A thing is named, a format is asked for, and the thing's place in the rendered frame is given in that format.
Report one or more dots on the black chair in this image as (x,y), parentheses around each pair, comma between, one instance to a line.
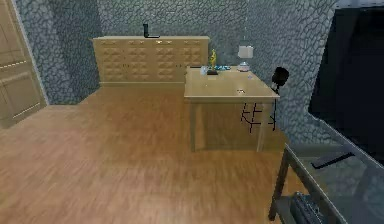
(279,77)

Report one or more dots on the black remote control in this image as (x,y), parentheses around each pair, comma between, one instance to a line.
(331,160)

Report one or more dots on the blue flat object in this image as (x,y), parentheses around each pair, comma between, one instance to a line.
(222,67)

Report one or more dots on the black television set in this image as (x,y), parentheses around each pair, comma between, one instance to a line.
(356,76)

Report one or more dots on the white shade table lamp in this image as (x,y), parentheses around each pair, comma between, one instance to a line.
(245,55)

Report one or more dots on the black open laptop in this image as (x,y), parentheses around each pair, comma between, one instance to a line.
(146,33)

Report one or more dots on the golden statuette on black base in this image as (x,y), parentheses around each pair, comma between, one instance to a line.
(212,63)

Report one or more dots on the small shiny round object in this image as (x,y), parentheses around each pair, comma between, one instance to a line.
(240,90)

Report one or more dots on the light wooden desk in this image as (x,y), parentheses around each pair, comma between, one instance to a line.
(230,100)

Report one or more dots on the glass top television stand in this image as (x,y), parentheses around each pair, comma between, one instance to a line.
(336,186)

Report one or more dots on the dark ribbed box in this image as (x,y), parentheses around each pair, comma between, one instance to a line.
(305,210)

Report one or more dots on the beige room door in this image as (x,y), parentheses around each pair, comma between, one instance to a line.
(16,76)

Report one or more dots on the beige chest of drawers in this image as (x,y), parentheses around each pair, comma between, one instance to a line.
(146,60)

